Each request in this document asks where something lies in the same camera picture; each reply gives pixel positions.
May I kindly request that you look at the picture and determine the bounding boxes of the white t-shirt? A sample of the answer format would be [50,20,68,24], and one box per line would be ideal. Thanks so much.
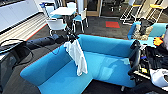
[63,38,89,77]

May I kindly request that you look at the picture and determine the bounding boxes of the white chair with blue seat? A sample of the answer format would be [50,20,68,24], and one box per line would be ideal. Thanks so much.
[39,2,64,20]
[72,7,90,34]

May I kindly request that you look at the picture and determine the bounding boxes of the white cafe table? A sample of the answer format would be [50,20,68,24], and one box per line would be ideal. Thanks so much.
[49,6,77,17]

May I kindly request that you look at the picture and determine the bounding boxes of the wood-framed glass door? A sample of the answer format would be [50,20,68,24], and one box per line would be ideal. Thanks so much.
[83,0,102,18]

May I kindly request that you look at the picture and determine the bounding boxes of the large blue sofa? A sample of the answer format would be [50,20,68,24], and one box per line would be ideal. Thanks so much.
[19,33,138,94]

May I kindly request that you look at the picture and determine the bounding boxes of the white bar stool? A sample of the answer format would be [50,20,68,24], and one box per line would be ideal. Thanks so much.
[119,0,136,25]

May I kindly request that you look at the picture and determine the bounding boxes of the white kitchen cabinets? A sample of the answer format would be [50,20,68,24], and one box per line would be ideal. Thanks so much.
[0,0,42,33]

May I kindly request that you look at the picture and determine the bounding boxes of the dark bag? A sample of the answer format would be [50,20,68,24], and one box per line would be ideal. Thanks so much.
[138,18,158,42]

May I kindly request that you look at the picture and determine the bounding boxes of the small blue sofa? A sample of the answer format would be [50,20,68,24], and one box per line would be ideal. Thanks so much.
[126,21,168,48]

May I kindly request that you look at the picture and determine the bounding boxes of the bar stool with yellow seat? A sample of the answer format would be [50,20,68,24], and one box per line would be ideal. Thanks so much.
[145,2,168,25]

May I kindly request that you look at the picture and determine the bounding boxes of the white paper roll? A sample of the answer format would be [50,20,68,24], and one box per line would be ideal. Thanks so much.
[149,68,168,88]

